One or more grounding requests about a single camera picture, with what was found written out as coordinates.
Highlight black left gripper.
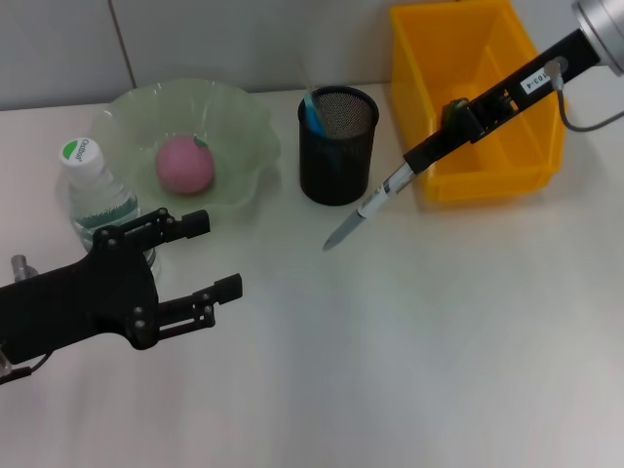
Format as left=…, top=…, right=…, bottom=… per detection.
left=0, top=207, right=213, bottom=368

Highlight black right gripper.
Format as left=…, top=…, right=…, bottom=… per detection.
left=403, top=27, right=604, bottom=176

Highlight green plastic wrapper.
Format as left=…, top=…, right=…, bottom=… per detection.
left=441, top=97, right=470, bottom=134

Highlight pink toy peach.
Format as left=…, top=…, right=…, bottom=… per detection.
left=154, top=135, right=216, bottom=197

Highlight grey transparent pen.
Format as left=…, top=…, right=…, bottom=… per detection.
left=321, top=162, right=416, bottom=253

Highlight clear bottle with green label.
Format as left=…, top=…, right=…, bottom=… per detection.
left=58, top=137, right=162, bottom=283

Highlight blue scissors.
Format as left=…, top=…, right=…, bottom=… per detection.
left=302, top=90, right=333, bottom=140

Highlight transparent plastic ruler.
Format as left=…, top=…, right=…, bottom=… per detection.
left=296, top=57, right=326, bottom=128

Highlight green glass fruit plate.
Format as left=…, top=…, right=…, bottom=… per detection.
left=90, top=77, right=285, bottom=230

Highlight black mesh pen holder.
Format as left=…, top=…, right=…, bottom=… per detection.
left=296, top=86, right=381, bottom=208

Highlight yellow plastic bin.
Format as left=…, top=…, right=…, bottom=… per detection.
left=389, top=0, right=569, bottom=205

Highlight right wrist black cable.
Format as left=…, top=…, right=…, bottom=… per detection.
left=542, top=55, right=624, bottom=133

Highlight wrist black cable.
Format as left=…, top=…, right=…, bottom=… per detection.
left=0, top=351, right=51, bottom=387
left=542, top=55, right=624, bottom=133

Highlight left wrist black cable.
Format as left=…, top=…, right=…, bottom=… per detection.
left=0, top=351, right=51, bottom=387

